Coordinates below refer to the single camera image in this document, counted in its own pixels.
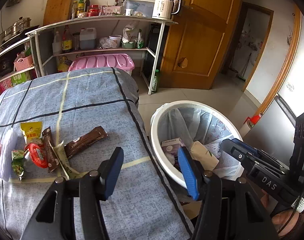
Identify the wooden door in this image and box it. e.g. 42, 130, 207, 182
160, 0, 242, 89

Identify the clear plastic storage bin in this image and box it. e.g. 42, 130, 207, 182
121, 0, 154, 18

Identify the white trash bin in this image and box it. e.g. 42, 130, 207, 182
150, 100, 243, 189

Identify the blue checked tablecloth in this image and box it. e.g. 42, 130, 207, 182
0, 67, 194, 239

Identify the white electric kettle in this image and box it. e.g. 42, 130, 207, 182
152, 0, 182, 20

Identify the purple milk carton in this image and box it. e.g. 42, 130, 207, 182
160, 138, 186, 168

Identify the green glass bottle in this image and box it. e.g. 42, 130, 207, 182
152, 69, 159, 93

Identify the beige paper bag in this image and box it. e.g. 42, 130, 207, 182
190, 141, 219, 171

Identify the person's right hand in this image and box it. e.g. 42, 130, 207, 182
261, 190, 303, 239

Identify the red round foil lid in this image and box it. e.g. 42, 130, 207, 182
27, 143, 48, 168

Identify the yellow snack packet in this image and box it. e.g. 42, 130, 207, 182
20, 121, 42, 145

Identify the wooden cutting board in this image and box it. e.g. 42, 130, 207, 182
43, 0, 72, 25

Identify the steel pot with lid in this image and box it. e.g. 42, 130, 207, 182
0, 17, 31, 43

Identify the beige tube package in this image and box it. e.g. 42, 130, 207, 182
53, 141, 80, 180

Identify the white jerry can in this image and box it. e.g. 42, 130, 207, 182
79, 28, 97, 50

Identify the pink plastic basket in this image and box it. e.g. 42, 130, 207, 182
14, 55, 34, 72

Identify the soy sauce bottle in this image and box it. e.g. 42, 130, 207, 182
61, 25, 73, 53

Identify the white metal shelf rack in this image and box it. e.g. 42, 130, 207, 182
0, 15, 173, 91

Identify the green snack packet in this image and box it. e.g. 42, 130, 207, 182
12, 150, 25, 180

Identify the brown chocolate bar wrapper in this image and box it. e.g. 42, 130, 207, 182
64, 126, 108, 159

